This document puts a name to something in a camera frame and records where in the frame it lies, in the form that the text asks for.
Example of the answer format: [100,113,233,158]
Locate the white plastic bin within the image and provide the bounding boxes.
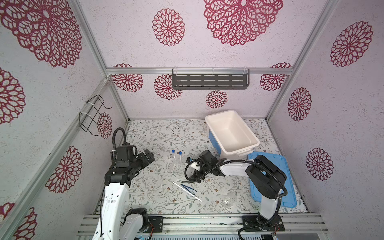
[205,110,260,160]

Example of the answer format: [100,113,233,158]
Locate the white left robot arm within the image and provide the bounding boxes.
[92,144,159,240]

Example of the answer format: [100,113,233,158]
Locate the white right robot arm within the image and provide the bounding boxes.
[184,150,288,235]

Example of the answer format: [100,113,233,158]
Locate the blue plastic bin lid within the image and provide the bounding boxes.
[248,151,298,208]

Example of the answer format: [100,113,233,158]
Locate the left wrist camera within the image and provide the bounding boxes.
[115,144,138,168]

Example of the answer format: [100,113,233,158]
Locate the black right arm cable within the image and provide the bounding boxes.
[183,158,289,240]

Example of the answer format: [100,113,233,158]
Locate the black wire wall rack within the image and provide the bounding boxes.
[78,95,113,139]

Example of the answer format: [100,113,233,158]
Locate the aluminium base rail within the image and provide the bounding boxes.
[76,213,329,236]

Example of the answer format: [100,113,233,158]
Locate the dark grey wall shelf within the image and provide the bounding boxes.
[171,69,250,90]

